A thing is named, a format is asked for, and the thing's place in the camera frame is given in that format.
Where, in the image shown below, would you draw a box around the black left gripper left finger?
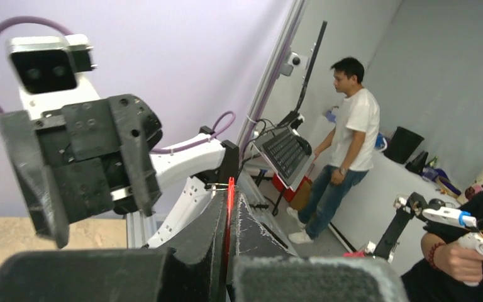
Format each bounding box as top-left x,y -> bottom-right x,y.
0,192 -> 227,301

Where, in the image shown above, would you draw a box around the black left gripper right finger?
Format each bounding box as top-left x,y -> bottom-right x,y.
226,192 -> 408,301

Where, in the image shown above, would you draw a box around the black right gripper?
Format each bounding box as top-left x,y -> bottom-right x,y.
0,94 -> 162,249

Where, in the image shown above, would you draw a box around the red key tag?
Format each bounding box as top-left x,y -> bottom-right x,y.
223,177 -> 235,266

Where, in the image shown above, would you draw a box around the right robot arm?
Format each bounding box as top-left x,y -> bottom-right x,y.
0,94 -> 238,248

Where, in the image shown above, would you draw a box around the operator hand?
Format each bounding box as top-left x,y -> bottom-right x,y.
432,243 -> 483,283

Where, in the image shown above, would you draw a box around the keyboard on stand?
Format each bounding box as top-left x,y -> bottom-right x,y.
253,126 -> 314,191

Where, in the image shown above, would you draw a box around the standing man white shirt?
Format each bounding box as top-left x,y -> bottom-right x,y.
287,57 -> 380,244

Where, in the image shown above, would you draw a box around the black waste bin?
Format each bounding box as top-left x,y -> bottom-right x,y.
383,126 -> 424,164

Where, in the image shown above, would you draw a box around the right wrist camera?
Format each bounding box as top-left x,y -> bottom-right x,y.
8,34 -> 99,120

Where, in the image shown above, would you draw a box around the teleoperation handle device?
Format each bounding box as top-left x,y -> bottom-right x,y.
343,191 -> 483,288

